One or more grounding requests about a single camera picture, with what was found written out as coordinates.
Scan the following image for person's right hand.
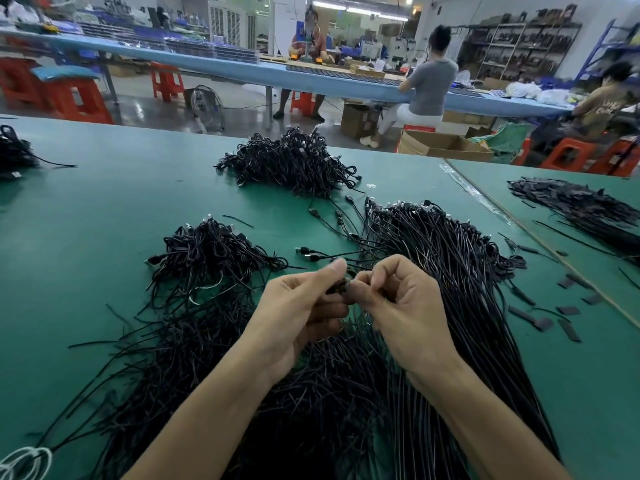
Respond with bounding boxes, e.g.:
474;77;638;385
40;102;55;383
345;255;463;384

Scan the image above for person's left hand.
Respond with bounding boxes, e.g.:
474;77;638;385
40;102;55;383
240;257;351;381

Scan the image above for single black cable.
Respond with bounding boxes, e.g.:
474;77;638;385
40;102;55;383
326;277;357;298

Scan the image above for bundle of long black cables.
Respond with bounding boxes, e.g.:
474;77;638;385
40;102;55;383
296;195;561;480

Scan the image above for small cluster of knotted cables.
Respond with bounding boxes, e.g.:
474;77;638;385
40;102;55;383
145;217;291;311

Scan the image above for pile of black cables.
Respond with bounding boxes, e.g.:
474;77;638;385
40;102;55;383
35;217;406;480

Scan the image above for heap of black cables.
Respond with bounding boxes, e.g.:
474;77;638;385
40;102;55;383
0;125;76;181
215;127;363;199

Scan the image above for spread of straight black cables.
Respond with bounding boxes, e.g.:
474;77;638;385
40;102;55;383
507;177;640;261

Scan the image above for person's right forearm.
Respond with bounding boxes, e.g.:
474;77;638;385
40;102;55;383
420;353;571;480

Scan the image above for person's left forearm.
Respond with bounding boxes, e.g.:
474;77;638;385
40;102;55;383
125;345;276;480

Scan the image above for scattered dark tie pieces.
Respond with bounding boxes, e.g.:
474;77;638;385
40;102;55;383
500;233;604;343

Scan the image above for open cardboard box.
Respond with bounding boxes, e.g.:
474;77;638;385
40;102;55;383
397;131;494;162

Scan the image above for green bag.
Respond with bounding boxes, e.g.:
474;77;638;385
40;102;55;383
475;121;533;164

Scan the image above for small cardboard box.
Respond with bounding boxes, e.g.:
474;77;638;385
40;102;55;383
340;103;381;139

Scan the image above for red plastic stool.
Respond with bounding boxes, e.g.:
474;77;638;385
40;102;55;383
540;137;640;178
150;63;186;103
0;57;46;111
290;91;316;118

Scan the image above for grey floor fan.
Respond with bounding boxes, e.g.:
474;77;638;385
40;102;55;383
186;85;226;134

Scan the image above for long blue workbench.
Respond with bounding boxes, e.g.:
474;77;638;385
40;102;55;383
0;29;571;121

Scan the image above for pile of white bags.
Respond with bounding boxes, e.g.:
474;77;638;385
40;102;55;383
503;81;573;106

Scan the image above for white pillar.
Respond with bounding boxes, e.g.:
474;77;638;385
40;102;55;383
272;0;308;56

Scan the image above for metal storage shelf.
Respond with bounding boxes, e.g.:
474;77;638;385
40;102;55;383
455;5;581;84

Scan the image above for red stool with blue seat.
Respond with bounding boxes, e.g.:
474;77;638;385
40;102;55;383
32;65;114;124

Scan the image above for blue metal rack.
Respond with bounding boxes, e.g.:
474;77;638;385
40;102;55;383
575;19;640;81

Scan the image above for bunch of white wire rings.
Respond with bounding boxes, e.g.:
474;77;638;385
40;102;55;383
0;447;53;480

